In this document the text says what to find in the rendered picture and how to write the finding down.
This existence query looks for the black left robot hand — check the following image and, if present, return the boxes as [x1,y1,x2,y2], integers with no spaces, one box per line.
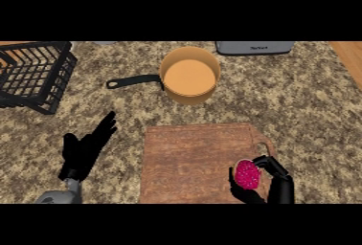
[56,110,118,183]

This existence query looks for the grey appliance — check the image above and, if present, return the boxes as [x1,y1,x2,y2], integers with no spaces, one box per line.
[214,41,297,57]

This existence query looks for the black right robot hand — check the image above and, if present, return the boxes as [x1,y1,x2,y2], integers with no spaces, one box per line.
[227,154,295,205]

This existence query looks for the brown wooden cutting board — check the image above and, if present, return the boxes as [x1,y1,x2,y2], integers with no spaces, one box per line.
[137,122,278,205]

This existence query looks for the pink frosted cupcake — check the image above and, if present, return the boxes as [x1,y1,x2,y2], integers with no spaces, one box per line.
[233,158,263,190]

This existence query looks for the orange pot with black handle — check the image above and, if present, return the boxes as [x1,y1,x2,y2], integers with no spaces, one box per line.
[105,46,221,106]

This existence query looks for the black wire basket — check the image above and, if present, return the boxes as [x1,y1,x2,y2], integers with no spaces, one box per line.
[0,41,80,116]

